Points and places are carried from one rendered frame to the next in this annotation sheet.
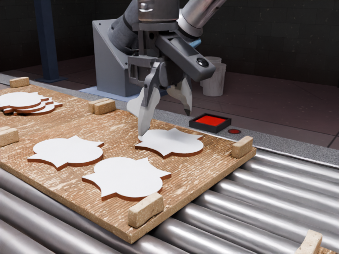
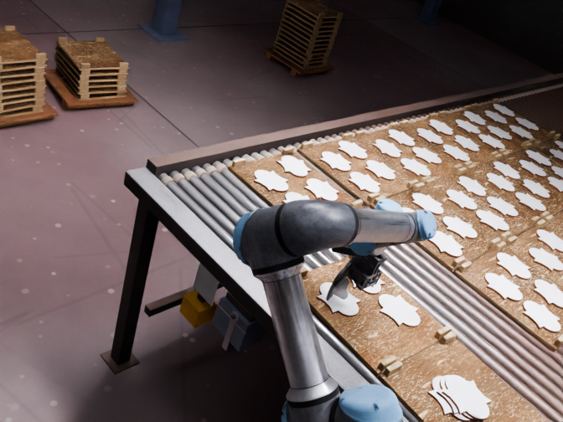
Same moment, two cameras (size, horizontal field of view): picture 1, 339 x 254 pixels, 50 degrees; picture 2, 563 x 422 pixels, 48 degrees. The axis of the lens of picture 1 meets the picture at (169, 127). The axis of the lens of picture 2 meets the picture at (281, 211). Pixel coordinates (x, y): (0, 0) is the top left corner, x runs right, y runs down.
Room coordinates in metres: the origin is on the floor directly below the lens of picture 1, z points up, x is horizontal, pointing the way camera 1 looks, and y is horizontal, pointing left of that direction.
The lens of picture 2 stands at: (2.16, -0.24, 2.17)
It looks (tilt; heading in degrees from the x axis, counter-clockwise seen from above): 34 degrees down; 180
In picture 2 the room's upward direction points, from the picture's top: 19 degrees clockwise
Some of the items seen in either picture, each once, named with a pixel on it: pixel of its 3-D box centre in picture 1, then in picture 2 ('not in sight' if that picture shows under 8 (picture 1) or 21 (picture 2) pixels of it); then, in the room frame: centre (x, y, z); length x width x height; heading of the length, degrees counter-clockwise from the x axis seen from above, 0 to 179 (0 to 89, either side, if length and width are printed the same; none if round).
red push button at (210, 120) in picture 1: (210, 123); not in sight; (0.83, -0.10, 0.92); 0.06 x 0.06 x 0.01; 54
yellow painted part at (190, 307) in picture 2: not in sight; (203, 291); (0.61, -0.41, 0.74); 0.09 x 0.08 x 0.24; 54
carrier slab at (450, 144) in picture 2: not in sight; (447, 140); (-0.79, 0.41, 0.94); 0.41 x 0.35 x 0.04; 55
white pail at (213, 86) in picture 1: (213, 79); not in sight; (4.42, -0.55, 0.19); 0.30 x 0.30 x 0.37
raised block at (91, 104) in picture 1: (99, 105); (393, 368); (0.88, 0.18, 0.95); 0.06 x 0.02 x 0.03; 140
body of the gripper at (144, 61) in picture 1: (156, 54); (364, 265); (0.69, 0.02, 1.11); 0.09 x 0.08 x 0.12; 51
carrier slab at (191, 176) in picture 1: (120, 152); (368, 307); (0.64, 0.10, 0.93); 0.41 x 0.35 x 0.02; 51
